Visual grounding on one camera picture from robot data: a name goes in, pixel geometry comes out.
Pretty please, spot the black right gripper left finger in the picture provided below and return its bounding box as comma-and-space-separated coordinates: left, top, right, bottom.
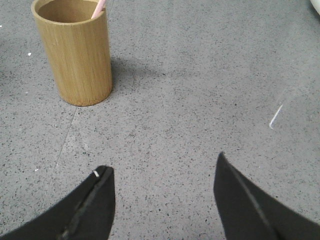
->
1, 165, 115, 240

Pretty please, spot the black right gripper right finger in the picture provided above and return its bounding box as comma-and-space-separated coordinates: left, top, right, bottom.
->
213, 152, 320, 240

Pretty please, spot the bamboo wooden cup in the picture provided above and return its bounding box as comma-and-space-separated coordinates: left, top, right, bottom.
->
31, 0, 113, 106

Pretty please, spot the white appliance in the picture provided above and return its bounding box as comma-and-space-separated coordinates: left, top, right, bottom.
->
310, 0, 320, 14

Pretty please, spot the pink chopstick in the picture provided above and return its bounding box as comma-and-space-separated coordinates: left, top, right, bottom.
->
91, 0, 106, 19

